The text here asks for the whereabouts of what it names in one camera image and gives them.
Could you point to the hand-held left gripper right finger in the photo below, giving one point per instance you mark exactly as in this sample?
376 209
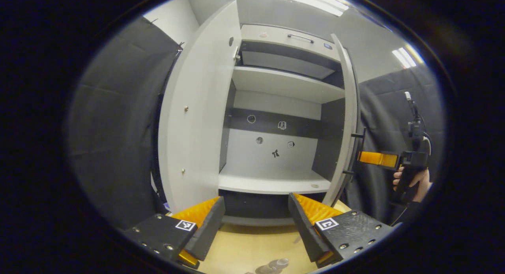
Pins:
303 230

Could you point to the clear plastic bottle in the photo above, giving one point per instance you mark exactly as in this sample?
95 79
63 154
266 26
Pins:
272 267

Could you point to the white cabinet door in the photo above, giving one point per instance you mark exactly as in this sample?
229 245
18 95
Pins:
197 108
349 108

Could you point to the black backdrop cloth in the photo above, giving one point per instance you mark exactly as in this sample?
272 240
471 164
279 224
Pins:
386 108
118 128

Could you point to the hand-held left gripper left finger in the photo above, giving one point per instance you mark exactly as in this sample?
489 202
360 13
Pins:
207 230

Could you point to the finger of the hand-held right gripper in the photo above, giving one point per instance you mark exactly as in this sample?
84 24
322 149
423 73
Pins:
378 158

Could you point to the white cabinet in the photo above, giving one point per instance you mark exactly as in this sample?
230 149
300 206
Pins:
284 84

